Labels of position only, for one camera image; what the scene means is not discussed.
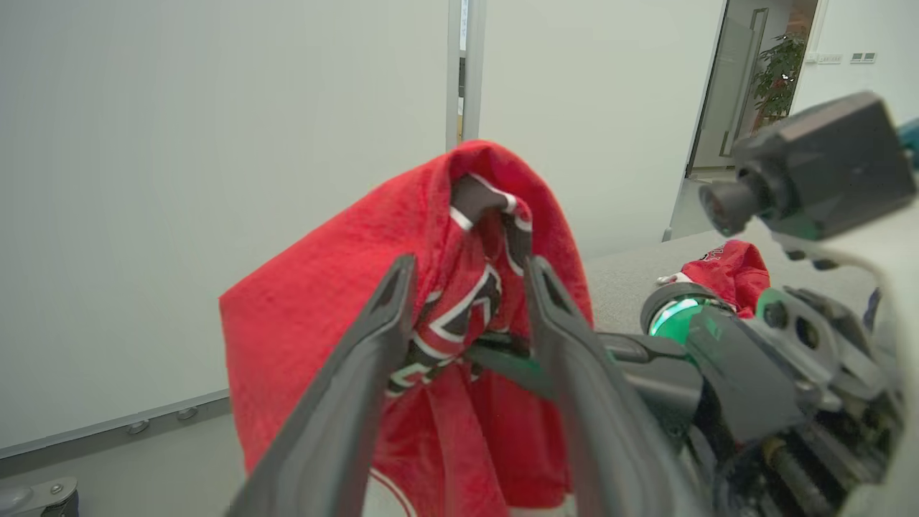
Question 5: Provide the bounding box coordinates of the grey glass door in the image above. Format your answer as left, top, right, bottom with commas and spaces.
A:
686, 0, 770, 178

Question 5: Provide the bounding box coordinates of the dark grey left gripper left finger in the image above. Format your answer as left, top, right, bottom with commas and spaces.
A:
226, 253, 419, 517

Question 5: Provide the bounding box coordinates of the red jersey with black lettering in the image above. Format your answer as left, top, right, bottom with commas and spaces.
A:
219, 139, 597, 517

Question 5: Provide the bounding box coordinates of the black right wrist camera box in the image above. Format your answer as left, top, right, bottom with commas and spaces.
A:
700, 91, 919, 242

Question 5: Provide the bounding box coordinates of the small red garment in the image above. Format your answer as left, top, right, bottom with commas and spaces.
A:
657, 239, 771, 319

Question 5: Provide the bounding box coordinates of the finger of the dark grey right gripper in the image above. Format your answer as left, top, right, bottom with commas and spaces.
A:
463, 339, 555, 400

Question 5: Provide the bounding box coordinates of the green potted plant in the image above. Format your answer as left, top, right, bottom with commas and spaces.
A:
750, 32, 809, 131

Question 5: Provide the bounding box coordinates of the grey partition post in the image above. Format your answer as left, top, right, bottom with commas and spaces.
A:
445, 0, 488, 152

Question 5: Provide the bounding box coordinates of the teal plug right camera cable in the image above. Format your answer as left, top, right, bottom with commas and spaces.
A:
897, 118, 919, 170

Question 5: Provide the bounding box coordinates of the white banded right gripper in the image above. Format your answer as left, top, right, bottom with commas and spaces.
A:
597, 208, 919, 517

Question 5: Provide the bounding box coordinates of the grey partition base rail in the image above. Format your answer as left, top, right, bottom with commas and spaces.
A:
0, 390, 232, 460

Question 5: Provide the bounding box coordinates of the long curved grey partition foot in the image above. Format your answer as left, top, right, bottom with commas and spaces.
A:
0, 476, 80, 517

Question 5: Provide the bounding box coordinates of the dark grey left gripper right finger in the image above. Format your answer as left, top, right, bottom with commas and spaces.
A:
523, 256, 712, 517

